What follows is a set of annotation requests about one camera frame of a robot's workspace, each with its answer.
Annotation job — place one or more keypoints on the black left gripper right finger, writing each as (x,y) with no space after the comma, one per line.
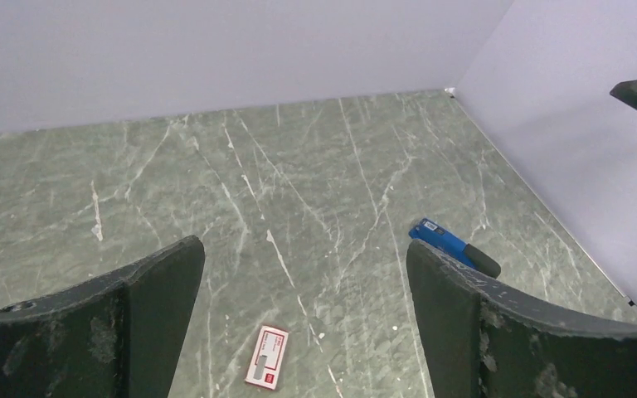
(483,338)

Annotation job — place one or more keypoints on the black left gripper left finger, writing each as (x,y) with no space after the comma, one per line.
(119,334)

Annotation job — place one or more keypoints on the white red staple box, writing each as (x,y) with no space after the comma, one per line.
(267,358)

